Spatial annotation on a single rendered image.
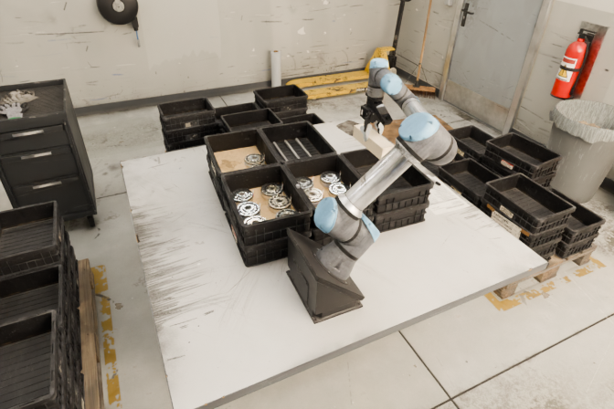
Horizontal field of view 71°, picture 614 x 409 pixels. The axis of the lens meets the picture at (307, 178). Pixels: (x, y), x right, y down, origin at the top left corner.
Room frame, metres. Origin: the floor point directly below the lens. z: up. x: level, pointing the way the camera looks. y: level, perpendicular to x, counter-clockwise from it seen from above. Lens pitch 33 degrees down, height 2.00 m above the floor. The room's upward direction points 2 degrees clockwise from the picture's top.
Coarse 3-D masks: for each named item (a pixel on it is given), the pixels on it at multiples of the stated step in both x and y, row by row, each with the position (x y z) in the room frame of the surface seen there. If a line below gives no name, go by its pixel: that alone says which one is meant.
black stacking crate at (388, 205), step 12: (348, 156) 1.88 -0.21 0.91; (360, 156) 1.90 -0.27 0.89; (372, 156) 1.93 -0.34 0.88; (360, 168) 1.89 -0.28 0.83; (408, 168) 1.79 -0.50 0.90; (396, 180) 1.79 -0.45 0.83; (408, 180) 1.77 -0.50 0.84; (420, 180) 1.70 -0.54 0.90; (384, 192) 1.68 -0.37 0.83; (420, 192) 1.59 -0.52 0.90; (384, 204) 1.52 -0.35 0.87; (396, 204) 1.55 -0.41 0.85; (408, 204) 1.58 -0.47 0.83; (420, 204) 1.60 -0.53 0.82
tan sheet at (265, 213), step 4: (256, 188) 1.68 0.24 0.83; (260, 188) 1.68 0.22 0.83; (252, 192) 1.65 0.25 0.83; (256, 192) 1.65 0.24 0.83; (256, 196) 1.61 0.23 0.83; (260, 196) 1.61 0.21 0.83; (256, 200) 1.58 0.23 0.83; (260, 200) 1.58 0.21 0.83; (264, 200) 1.59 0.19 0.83; (268, 200) 1.59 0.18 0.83; (260, 204) 1.55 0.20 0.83; (264, 204) 1.55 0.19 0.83; (260, 208) 1.52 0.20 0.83; (264, 208) 1.52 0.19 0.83; (268, 208) 1.52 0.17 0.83; (292, 208) 1.53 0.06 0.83; (260, 212) 1.50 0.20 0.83; (264, 212) 1.50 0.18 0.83; (268, 212) 1.50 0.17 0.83; (264, 216) 1.46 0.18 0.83; (268, 216) 1.47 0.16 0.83; (272, 216) 1.47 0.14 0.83
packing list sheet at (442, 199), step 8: (432, 192) 1.88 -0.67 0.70; (440, 192) 1.88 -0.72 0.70; (448, 192) 1.89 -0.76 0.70; (432, 200) 1.81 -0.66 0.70; (440, 200) 1.81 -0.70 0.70; (448, 200) 1.81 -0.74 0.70; (456, 200) 1.81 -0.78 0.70; (432, 208) 1.74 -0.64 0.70; (440, 208) 1.74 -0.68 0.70; (448, 208) 1.74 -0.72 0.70; (456, 208) 1.74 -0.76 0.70
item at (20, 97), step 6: (18, 90) 2.62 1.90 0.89; (24, 90) 2.63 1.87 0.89; (30, 90) 2.66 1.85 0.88; (6, 96) 2.52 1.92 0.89; (12, 96) 2.53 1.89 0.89; (18, 96) 2.55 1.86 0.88; (24, 96) 2.56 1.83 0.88; (30, 96) 2.57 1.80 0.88; (0, 102) 2.47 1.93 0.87; (6, 102) 2.46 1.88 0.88; (12, 102) 2.45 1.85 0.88; (18, 102) 2.46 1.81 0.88
